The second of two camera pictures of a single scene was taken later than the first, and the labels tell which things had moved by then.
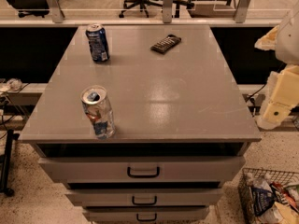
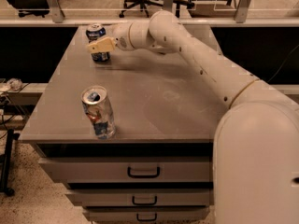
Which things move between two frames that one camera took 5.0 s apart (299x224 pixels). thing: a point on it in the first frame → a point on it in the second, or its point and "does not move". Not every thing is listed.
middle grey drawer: x=144 y=197 does not move
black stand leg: x=5 y=163 does not move
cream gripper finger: x=282 y=94 → x=121 y=32
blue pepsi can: x=98 y=42 does not move
